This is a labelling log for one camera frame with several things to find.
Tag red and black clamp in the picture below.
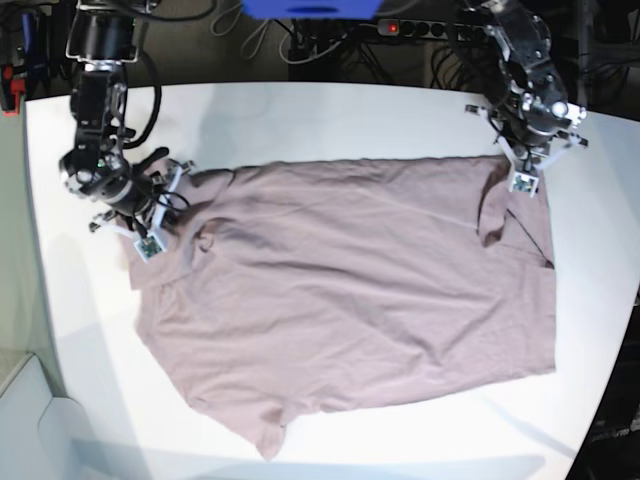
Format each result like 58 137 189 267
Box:
1 64 26 116

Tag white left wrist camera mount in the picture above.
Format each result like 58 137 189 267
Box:
465 104 589 198

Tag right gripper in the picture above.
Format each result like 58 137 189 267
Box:
104 182 167 231

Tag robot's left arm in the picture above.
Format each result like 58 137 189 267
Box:
446 1 588 173

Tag mauve pink t-shirt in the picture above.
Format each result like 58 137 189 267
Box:
125 157 556 459

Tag black power strip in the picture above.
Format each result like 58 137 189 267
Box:
376 18 488 43

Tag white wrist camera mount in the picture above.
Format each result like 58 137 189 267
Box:
88 158 196 264
465 104 589 198

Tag grey white cable loops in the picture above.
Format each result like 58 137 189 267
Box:
209 19 351 65

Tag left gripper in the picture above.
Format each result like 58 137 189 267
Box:
499 122 563 170

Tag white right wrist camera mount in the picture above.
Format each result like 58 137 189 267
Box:
88 158 196 264

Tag blue box overhead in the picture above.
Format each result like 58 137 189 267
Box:
242 0 382 20

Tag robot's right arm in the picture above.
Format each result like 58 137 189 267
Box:
59 1 168 237

